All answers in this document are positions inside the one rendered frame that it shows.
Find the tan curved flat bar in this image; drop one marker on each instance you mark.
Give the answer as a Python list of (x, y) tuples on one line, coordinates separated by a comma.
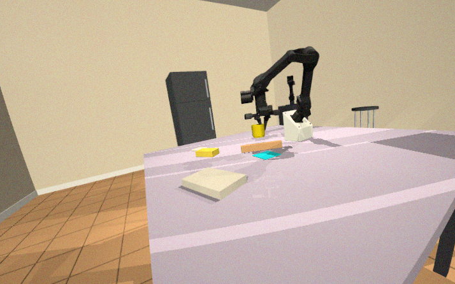
[(261, 146)]

